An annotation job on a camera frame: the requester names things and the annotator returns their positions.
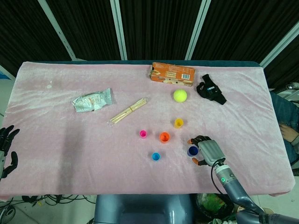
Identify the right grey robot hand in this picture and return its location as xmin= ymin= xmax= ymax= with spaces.
xmin=187 ymin=135 xmax=226 ymax=168

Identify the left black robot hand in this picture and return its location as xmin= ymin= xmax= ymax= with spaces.
xmin=0 ymin=125 xmax=21 ymax=180

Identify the green plastic bag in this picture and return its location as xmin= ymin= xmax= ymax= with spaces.
xmin=196 ymin=193 xmax=234 ymax=221

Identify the yellow-green tennis ball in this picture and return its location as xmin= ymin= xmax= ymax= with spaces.
xmin=173 ymin=89 xmax=188 ymax=103

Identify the white and blue panel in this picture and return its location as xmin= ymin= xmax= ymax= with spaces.
xmin=0 ymin=65 xmax=13 ymax=80

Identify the seated person in jeans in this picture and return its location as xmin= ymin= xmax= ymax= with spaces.
xmin=270 ymin=91 xmax=299 ymax=165

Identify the orange cardboard snack box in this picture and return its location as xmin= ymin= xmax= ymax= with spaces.
xmin=147 ymin=62 xmax=196 ymax=87

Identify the pink velvet table cloth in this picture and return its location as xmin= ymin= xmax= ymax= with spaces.
xmin=0 ymin=61 xmax=296 ymax=202

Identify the bundle of wooden sticks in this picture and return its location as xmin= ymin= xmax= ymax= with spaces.
xmin=109 ymin=97 xmax=149 ymax=126

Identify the grey-blue robot torso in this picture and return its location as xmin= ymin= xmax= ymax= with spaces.
xmin=93 ymin=194 xmax=194 ymax=224

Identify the silver foil snack bag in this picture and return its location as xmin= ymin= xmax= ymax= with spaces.
xmin=71 ymin=87 xmax=113 ymax=113

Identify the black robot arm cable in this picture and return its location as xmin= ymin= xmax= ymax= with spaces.
xmin=210 ymin=160 xmax=225 ymax=195

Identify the black wrist strap glove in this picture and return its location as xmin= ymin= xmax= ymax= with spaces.
xmin=196 ymin=74 xmax=227 ymax=105

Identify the tangle of floor cables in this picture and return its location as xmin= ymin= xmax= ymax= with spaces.
xmin=0 ymin=194 xmax=96 ymax=224

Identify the grey metal chair frame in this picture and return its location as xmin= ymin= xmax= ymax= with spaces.
xmin=278 ymin=82 xmax=299 ymax=101

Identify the white partition post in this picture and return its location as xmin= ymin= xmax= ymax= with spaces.
xmin=184 ymin=0 xmax=211 ymax=60
xmin=110 ymin=0 xmax=128 ymax=60
xmin=259 ymin=0 xmax=299 ymax=68
xmin=38 ymin=0 xmax=77 ymax=60

